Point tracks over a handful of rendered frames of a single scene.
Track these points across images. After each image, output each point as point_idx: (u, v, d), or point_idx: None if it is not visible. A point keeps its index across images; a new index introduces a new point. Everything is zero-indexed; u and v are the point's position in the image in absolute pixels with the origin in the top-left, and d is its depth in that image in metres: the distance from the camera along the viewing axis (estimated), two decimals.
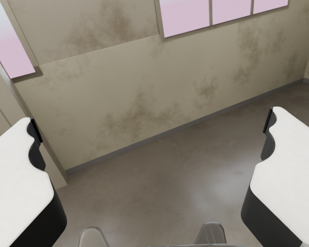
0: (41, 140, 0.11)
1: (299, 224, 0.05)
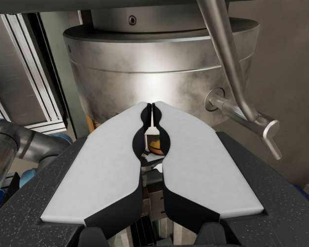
0: (150, 125, 0.12)
1: (212, 199, 0.06)
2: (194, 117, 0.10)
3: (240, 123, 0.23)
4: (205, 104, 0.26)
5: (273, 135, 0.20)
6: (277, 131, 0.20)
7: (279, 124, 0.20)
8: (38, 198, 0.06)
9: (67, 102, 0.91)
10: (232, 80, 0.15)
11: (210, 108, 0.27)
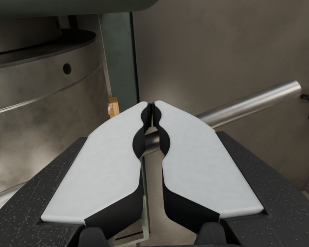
0: (150, 125, 0.12)
1: (212, 199, 0.06)
2: (194, 117, 0.10)
3: None
4: None
5: None
6: None
7: None
8: (38, 198, 0.06)
9: None
10: None
11: None
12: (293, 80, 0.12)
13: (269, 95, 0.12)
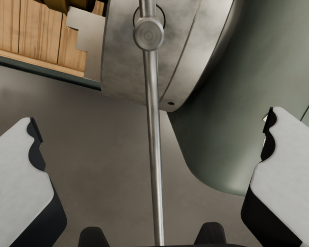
0: (41, 140, 0.11)
1: (299, 224, 0.05)
2: None
3: (158, 18, 0.16)
4: (162, 28, 0.21)
5: (150, 22, 0.13)
6: (141, 23, 0.13)
7: (135, 35, 0.14)
8: None
9: None
10: (159, 130, 0.19)
11: (160, 14, 0.21)
12: None
13: (163, 237, 0.23)
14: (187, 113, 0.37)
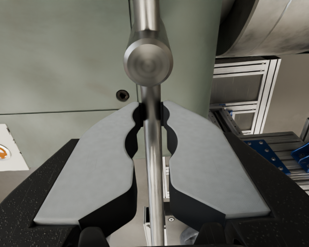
0: (142, 125, 0.12)
1: (218, 199, 0.06)
2: (202, 117, 0.10)
3: (163, 27, 0.11)
4: None
5: (152, 45, 0.08)
6: (136, 48, 0.08)
7: (126, 64, 0.09)
8: (30, 201, 0.06)
9: None
10: (161, 175, 0.14)
11: None
12: None
13: None
14: None
